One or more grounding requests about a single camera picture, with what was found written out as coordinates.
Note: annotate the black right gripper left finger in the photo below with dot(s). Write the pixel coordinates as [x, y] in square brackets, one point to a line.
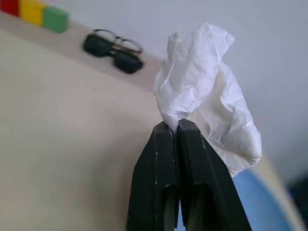
[156, 180]

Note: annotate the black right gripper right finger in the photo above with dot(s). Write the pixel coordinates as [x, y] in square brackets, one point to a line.
[207, 192]

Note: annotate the white tissue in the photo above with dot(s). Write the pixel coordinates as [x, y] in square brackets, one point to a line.
[199, 84]

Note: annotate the blue plate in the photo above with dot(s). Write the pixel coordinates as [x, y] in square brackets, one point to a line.
[260, 204]

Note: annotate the tortoiseshell round eyeglasses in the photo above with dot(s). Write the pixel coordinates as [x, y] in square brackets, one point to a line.
[125, 44]

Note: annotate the grey open glasses case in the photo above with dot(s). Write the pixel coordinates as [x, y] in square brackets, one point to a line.
[96, 47]

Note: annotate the green block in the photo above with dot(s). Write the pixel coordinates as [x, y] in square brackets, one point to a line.
[55, 19]

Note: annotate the yellow block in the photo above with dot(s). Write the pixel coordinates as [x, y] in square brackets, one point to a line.
[31, 13]

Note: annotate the red block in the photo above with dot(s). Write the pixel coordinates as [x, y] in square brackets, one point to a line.
[9, 6]

